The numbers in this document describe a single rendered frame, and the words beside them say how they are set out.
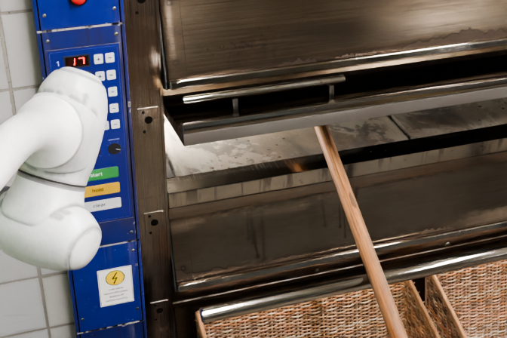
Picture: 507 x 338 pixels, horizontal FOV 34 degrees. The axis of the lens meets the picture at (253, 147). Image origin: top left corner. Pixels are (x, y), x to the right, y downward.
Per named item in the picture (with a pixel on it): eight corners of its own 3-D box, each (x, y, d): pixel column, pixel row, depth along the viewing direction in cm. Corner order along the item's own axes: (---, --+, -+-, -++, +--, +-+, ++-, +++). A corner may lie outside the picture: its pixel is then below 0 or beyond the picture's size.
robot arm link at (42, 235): (19, 250, 130) (41, 169, 130) (100, 281, 124) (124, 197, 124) (-28, 251, 120) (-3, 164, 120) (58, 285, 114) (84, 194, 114)
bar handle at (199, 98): (185, 126, 158) (184, 124, 160) (345, 103, 167) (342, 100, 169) (184, 98, 156) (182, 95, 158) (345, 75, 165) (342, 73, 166)
